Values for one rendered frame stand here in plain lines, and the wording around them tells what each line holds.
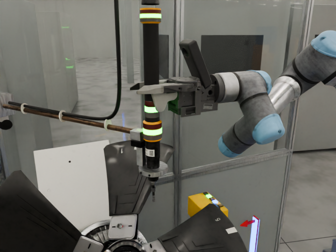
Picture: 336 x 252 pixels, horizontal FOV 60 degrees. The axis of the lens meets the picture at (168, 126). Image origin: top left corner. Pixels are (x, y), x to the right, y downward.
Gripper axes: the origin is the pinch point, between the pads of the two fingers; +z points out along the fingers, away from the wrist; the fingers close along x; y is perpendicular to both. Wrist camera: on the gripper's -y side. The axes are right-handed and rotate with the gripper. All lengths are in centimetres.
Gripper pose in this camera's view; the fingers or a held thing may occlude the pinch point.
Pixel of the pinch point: (138, 86)
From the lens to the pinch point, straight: 64.2
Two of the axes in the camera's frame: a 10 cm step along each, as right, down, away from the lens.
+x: -4.3, -2.8, 8.6
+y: 0.0, 9.5, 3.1
